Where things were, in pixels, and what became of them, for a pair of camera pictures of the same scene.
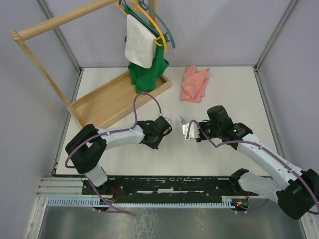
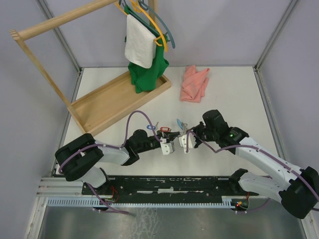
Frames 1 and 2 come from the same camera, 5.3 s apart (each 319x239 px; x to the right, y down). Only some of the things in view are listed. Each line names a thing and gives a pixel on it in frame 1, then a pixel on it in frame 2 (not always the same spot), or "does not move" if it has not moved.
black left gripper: x=155 y=145 → x=169 y=136
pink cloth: x=194 y=84 does not move
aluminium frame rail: x=48 y=13 does not move
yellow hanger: x=138 y=7 does not move
